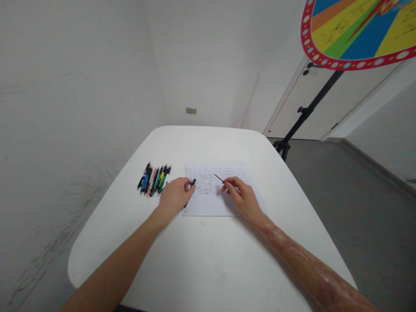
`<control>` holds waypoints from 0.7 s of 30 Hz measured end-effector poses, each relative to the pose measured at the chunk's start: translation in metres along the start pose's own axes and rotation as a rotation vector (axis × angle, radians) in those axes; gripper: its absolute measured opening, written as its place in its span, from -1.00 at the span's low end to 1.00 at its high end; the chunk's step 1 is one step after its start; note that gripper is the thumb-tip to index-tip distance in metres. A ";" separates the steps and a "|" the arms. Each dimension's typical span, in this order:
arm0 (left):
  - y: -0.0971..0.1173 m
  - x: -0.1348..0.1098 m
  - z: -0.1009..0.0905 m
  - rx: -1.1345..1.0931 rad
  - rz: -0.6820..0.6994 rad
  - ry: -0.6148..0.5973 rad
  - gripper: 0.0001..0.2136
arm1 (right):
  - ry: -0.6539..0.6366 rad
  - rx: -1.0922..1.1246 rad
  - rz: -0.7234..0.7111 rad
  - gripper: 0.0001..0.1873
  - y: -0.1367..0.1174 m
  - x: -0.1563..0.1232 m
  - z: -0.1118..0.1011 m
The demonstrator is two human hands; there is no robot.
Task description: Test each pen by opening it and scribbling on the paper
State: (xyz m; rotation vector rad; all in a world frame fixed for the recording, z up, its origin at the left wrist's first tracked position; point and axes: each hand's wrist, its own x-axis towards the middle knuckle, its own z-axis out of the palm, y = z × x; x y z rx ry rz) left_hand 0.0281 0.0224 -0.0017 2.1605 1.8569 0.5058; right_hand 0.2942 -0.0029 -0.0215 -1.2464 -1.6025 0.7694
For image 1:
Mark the white handwritten paper sheet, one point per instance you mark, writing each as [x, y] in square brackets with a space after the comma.
[211, 201]

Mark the thin black pen refill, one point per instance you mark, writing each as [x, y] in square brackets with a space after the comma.
[218, 178]

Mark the person's right hand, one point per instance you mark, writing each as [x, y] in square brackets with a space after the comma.
[243, 196]

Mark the colourful prize wheel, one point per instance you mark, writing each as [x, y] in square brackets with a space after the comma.
[354, 35]

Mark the black tripod stand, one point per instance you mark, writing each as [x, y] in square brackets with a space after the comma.
[308, 110]

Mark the person's left hand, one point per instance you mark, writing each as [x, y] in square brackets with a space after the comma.
[174, 196]

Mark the beige wall socket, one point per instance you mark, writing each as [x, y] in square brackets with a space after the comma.
[191, 110]

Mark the row of coloured pens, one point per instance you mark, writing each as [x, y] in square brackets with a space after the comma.
[154, 180]

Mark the white door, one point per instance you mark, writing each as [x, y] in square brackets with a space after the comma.
[328, 104]

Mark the black pen barrel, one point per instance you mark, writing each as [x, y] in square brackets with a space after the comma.
[193, 181]

